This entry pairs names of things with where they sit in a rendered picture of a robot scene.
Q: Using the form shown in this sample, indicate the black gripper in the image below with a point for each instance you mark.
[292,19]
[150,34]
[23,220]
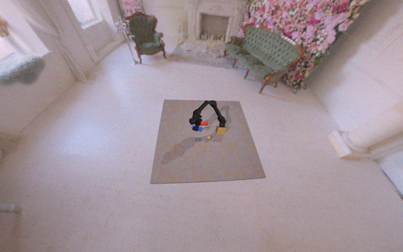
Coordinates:
[196,127]

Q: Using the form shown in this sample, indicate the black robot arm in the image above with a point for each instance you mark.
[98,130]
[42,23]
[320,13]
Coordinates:
[197,117]

